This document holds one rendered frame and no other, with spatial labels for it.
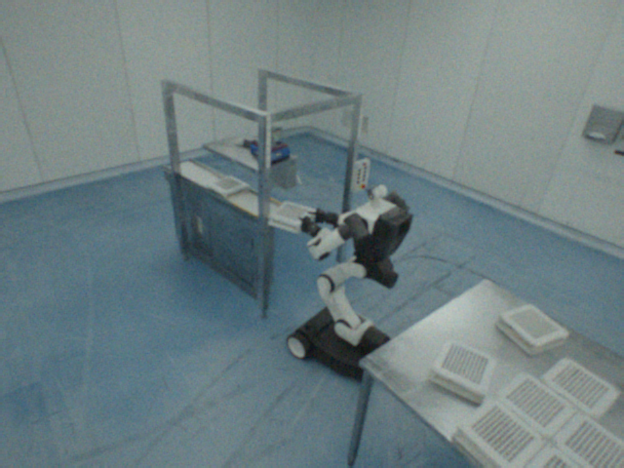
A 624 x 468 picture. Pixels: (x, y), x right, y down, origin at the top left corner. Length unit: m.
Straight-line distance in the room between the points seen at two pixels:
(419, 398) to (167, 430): 1.58
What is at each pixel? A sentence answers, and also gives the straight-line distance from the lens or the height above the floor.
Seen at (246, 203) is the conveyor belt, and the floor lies 0.83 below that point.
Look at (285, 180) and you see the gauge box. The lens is 3.03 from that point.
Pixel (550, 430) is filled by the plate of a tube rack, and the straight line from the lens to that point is 2.00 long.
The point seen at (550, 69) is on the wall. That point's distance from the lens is 5.48.
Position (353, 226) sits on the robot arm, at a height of 1.22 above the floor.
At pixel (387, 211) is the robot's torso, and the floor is 1.24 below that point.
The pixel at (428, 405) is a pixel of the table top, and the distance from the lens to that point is 1.96.
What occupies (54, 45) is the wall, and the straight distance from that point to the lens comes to 5.64.
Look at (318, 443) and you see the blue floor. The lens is 2.78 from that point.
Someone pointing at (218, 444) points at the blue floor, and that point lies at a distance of 2.79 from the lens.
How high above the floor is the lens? 2.35
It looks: 32 degrees down
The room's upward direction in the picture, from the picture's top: 5 degrees clockwise
